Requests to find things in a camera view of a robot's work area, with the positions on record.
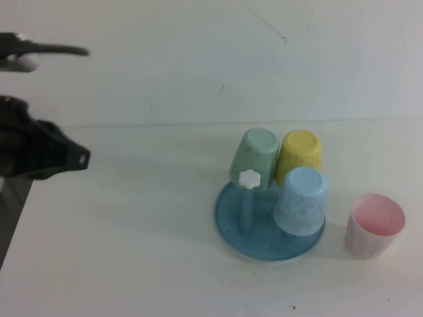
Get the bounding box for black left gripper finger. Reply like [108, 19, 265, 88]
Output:
[28, 119, 91, 181]
[0, 32, 91, 64]

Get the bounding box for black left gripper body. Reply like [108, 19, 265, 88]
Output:
[0, 94, 36, 178]

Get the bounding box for green plastic cup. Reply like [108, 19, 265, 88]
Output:
[228, 128, 281, 191]

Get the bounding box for blue cup stand white caps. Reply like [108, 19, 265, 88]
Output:
[214, 169, 327, 263]

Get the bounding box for yellow plastic cup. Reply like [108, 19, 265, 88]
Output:
[274, 129, 323, 188]

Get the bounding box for light blue plastic cup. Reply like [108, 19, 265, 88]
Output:
[272, 166, 328, 238]

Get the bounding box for pink plastic cup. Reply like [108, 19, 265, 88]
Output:
[345, 194, 406, 261]

